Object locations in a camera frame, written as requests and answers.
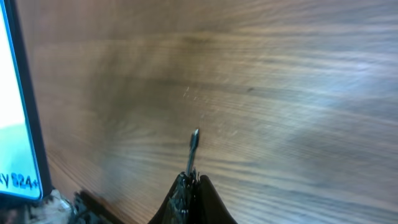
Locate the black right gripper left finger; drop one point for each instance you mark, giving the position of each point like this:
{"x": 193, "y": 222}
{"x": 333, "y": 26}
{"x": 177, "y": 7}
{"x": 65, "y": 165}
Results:
{"x": 175, "y": 209}

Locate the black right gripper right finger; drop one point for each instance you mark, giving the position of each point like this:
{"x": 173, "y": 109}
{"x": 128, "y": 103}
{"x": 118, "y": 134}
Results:
{"x": 208, "y": 207}

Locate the blue Galaxy smartphone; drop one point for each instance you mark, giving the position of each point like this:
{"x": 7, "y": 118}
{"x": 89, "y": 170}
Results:
{"x": 24, "y": 168}

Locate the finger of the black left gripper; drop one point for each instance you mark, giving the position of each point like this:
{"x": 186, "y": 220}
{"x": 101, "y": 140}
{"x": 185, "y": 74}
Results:
{"x": 87, "y": 209}

